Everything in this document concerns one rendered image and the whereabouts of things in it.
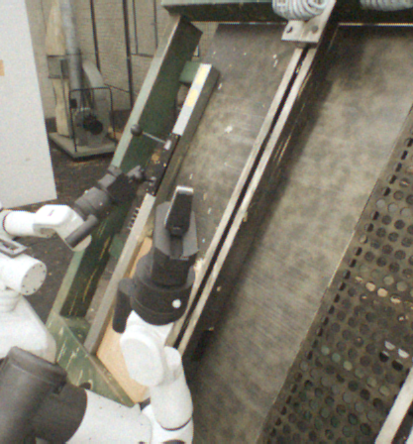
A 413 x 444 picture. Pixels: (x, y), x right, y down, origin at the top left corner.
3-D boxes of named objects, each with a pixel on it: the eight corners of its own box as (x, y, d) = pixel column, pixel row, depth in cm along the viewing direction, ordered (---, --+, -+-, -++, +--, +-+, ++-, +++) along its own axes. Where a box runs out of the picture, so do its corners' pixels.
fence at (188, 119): (93, 345, 138) (83, 345, 135) (209, 69, 129) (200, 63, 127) (100, 354, 135) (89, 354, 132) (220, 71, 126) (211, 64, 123)
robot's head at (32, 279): (14, 310, 77) (25, 265, 75) (-29, 288, 79) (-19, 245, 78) (39, 300, 83) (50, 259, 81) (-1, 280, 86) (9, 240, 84)
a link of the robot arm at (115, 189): (106, 160, 119) (71, 186, 115) (122, 168, 112) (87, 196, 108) (127, 192, 127) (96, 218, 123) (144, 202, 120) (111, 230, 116)
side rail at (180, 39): (78, 309, 160) (51, 307, 152) (193, 32, 150) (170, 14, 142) (85, 317, 156) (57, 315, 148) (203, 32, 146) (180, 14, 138)
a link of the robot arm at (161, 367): (153, 338, 61) (167, 401, 67) (175, 298, 68) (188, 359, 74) (113, 332, 63) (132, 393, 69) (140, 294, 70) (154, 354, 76)
